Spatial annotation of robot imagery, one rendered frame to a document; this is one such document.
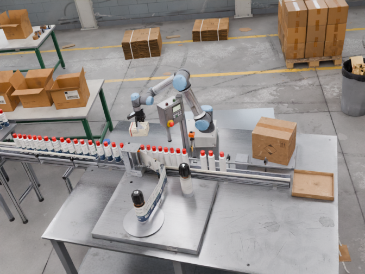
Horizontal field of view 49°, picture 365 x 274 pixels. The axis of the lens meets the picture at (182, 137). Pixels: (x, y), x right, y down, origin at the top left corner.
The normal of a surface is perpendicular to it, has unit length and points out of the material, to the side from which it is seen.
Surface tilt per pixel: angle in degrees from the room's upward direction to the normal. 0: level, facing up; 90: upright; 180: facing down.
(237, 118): 0
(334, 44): 88
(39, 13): 90
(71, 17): 90
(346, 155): 0
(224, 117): 0
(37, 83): 89
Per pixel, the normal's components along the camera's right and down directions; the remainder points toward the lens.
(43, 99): -0.07, 0.61
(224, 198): -0.12, -0.79
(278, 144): -0.46, 0.58
